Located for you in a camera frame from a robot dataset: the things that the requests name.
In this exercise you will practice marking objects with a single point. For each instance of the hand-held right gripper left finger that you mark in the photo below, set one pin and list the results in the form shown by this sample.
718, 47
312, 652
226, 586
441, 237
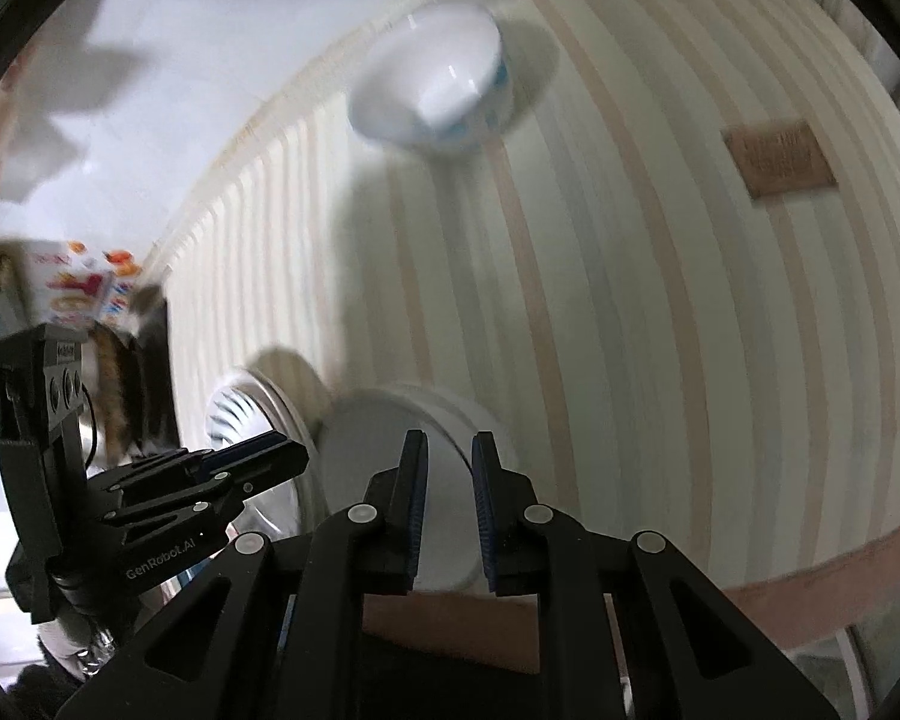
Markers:
416, 510

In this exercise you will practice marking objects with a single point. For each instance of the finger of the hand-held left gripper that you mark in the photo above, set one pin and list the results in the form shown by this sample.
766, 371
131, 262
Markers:
262, 456
187, 506

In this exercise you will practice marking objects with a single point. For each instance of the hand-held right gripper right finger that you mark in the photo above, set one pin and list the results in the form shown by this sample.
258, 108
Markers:
484, 510

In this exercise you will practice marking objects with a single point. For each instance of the white bowl with floral print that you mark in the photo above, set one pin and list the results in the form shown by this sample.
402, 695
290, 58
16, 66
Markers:
450, 525

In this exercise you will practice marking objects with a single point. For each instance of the white plate with blue stripes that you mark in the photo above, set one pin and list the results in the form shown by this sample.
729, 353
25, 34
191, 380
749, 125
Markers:
255, 409

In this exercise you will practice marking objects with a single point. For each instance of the colourful printed box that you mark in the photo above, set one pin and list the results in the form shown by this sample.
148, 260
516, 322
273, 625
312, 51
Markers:
82, 285

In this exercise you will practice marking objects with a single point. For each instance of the striped cat table mat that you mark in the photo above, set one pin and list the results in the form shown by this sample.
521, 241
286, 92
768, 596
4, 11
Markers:
645, 315

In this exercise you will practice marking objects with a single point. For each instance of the white bowl with blue dots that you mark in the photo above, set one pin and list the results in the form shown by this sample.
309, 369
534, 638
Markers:
427, 82

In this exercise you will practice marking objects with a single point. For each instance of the small brown square coaster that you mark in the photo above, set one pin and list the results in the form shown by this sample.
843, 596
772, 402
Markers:
780, 159

